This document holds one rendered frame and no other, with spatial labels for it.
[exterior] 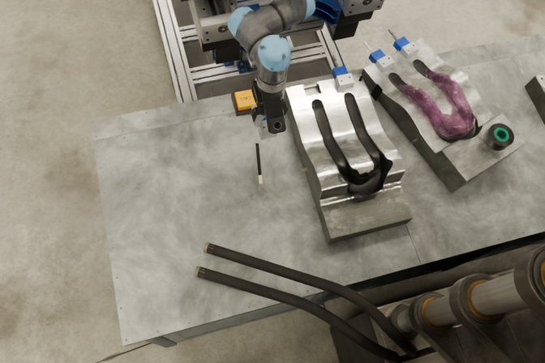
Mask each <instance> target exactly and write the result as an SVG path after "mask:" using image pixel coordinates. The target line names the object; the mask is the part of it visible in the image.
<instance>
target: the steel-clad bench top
mask: <svg viewBox="0 0 545 363"><path fill-rule="evenodd" d="M436 55H437V56H438V57H439V58H440V59H441V60H442V61H443V62H445V63H446V64H448V65H450V66H452V67H454V68H456V69H458V70H459V71H461V72H462V73H463V74H465V75H466V76H467V77H468V79H469V80H470V82H471V83H472V84H473V85H474V88H475V89H476V91H477V93H478V94H479V96H480V97H481V99H482V101H483V103H484V104H485V105H486V106H487V108H488V109H489V110H490V111H491V112H492V114H493V115H494V116H495V117H496V116H498V115H500V114H502V113H503V114H504V116H505V117H506V118H507V119H508V120H510V122H511V123H512V124H513V125H514V126H515V127H516V129H517V130H518V131H519V132H520V133H521V135H522V136H523V137H524V138H525V139H526V140H527V141H528V142H527V143H525V144H524V145H523V146H522V147H520V148H519V149H517V150H516V151H515V152H514V153H513V154H512V155H510V156H509V157H507V158H505V159H504V160H502V161H501V162H500V163H498V164H496V165H495V166H493V167H492V168H490V169H488V170H487V171H486V172H484V173H482V174H481V175H479V176H478V177H476V178H475V179H474V180H472V181H470V182H468V183H467V184H465V185H464V186H463V187H461V188H460V189H458V190H456V191H455V192H453V193H451V192H450V191H449V189H448V188H447V186H446V185H445V184H444V183H443V182H442V181H441V180H440V178H439V177H438V176H437V174H436V173H435V171H434V170H433V169H432V168H431V166H430V165H429V164H428V163H427V162H426V161H425V159H424V158H423V156H422V155H421V154H420V153H419V151H418V150H417V149H416V147H415V146H414V145H413V144H412V142H410V140H409V139H408V138H407V136H406V135H405V134H404V132H403V131H402V130H401V128H400V127H399V126H398V124H397V123H396V122H395V121H394V120H393V119H392V117H391V116H390V115H389V114H388V112H387V111H386V109H385V108H384V107H383V105H382V104H381V103H380V102H379V101H378V100H376V101H375V100H374V99H373V97H372V96H371V90H370V89H369V88H368V87H367V90H368V92H369V94H370V98H371V102H372V104H373V106H374V109H375V112H376V115H377V117H378V119H379V122H380V125H381V127H382V129H383V131H384V133H385V134H386V135H387V137H388V138H389V140H390V141H391V142H392V143H393V145H394V146H395V148H396V149H397V151H398V152H399V154H400V156H401V159H402V161H403V164H404V166H405V169H406V171H405V173H404V175H403V176H402V178H401V180H400V183H401V188H402V190H403V193H404V195H405V197H406V201H407V203H408V205H409V208H410V211H411V213H412V216H413V219H412V220H411V221H410V222H408V223H407V224H403V225H399V226H396V227H392V228H387V229H383V230H380V231H376V232H373V233H368V234H364V235H361V236H357V237H352V238H348V239H345V240H341V241H335V242H332V243H329V244H328V243H327V241H326V237H325V235H324V230H323V228H322V224H321V222H320V218H319V215H318V212H317V209H316V206H315V202H314V199H313V196H312V193H311V189H310V186H309V184H308V180H307V176H306V174H305V173H301V169H304V167H303V163H302V161H301V158H300V155H299V152H298V148H297V145H296V142H295V139H294V135H293V132H292V130H291V126H290V122H289V119H288V117H287V114H286V115H285V116H284V118H285V126H286V130H285V131H284V132H281V133H277V137H274V138H270V139H263V140H261V138H260V134H259V131H258V129H259V127H256V126H255V125H254V123H253V120H252V116H251V113H249V114H245V115H241V116H236V113H235V110H234V105H233V101H232V98H231V94H227V95H223V96H214V97H210V98H206V99H202V100H194V101H189V102H185V103H181V104H176V105H169V106H165V107H160V108H155V109H148V110H144V111H139V112H134V113H127V114H123V115H118V116H114V117H106V118H102V119H97V120H93V121H90V123H91V129H92V140H93V145H94V151H95V157H96V163H97V173H98V179H99V185H100V191H101V201H102V207H103V212H104V218H105V229H106V235H107V241H108V247H109V257H110V263H111V269H112V275H113V281H114V291H115V296H116V302H117V308H118V319H119V325H120V331H121V337H122V346H124V345H128V344H133V343H136V342H140V341H142V340H148V339H151V338H154V337H158V336H160V335H166V334H169V333H172V332H176V331H181V330H184V329H187V328H190V327H196V326H199V325H202V324H205V323H208V322H214V321H216V320H220V319H223V318H228V317H232V316H235V315H238V314H243V313H246V312H250V311H253V310H258V309H262V308H264V307H268V306H271V305H276V304H280V303H282V302H279V301H274V300H272V299H268V298H266V297H261V296H258V295H255V294H253V293H248V292H245V291H243V290H239V289H236V288H231V287H229V286H226V285H224V284H219V283H216V282H212V281H210V280H206V279H202V278H199V277H197V276H194V272H195V268H196V267H197V266H199V267H204V268H207V269H210V270H213V271H218V272H220V273H224V274H227V275H231V276H234V277H237V278H240V279H243V280H248V281H251V282H253V283H257V284H261V285H264V286H267V287H270V288H275V289H277V290H281V291H283V292H286V293H291V294H294V295H296V296H299V297H306V296H309V295H312V294H316V293H321V292H324V290H322V289H318V288H314V287H312V286H309V285H306V284H302V283H299V282H296V281H293V280H289V279H286V278H284V277H281V276H278V275H274V274H271V273H268V272H266V271H261V270H258V269H255V268H253V267H249V266H246V265H243V264H240V263H236V262H233V261H230V260H228V259H225V258H220V257H217V256H215V255H212V254H208V253H205V252H204V245H205V243H207V242H208V243H211V244H214V245H217V246H221V247H224V248H226V249H230V250H234V251H237V252H239V253H243V254H247V255H250V256H252V257H256V258H260V259H263V260H265V261H269V262H271V263H275V264H278V265H282V266H284V267H288V268H291V269H294V270H297V271H301V272H304V273H307V274H310V275H314V276H317V277H320V278H323V279H326V280H330V281H332V282H335V283H338V284H341V285H343V286H346V285H348V284H354V283H357V282H360V281H364V280H369V279H372V278H375V277H378V276H382V275H387V274H390V273H393V272H396V271H401V270H405V269H408V268H411V267H416V266H420V265H423V264H426V263H431V262H435V261H438V260H441V259H444V258H449V257H452V256H456V255H459V254H464V253H467V252H470V251H474V250H479V249H482V248H485V247H488V246H494V245H497V244H500V243H504V242H506V241H512V240H515V239H518V238H522V237H527V236H530V235H533V234H536V233H541V232H545V125H544V123H543V120H542V118H541V117H540V115H539V113H538V111H537V109H536V108H535V106H534V103H533V101H532V100H531V99H530V96H529V94H528V92H527V90H526V88H525V86H526V85H527V84H528V83H529V82H530V81H531V80H532V79H533V78H534V77H535V76H536V75H543V74H545V33H540V34H536V35H532V36H524V37H519V38H515V39H511V40H506V41H499V42H494V43H490V44H485V45H478V46H474V47H469V48H464V49H457V50H453V51H448V52H444V53H436ZM366 86H367V85H366ZM256 143H258V144H259V149H260V165H261V174H262V182H263V184H259V174H258V165H257V156H256V147H255V144H256Z"/></svg>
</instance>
